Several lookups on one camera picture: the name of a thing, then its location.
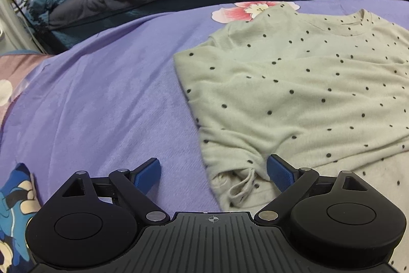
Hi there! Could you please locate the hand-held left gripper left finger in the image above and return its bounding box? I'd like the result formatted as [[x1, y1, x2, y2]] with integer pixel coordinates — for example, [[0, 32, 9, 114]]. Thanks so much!
[[49, 157, 170, 224]]

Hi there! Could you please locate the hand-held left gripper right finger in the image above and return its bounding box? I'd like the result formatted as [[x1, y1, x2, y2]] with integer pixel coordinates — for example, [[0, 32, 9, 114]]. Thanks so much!
[[255, 154, 381, 224]]

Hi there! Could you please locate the cream dotted sweater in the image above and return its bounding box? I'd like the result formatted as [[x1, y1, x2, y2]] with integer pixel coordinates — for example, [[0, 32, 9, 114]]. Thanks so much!
[[173, 3, 409, 273]]

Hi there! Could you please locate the purple floral bed sheet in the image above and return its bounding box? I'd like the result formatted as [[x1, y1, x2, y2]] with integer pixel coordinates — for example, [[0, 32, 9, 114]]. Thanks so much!
[[0, 0, 409, 229]]

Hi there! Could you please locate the blue cartoon print cloth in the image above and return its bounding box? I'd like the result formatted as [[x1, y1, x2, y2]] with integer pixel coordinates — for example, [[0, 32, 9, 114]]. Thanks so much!
[[0, 162, 43, 273]]

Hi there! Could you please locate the pink floral cloth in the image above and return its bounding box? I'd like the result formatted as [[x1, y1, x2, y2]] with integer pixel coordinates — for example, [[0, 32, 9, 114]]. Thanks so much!
[[0, 51, 50, 122]]

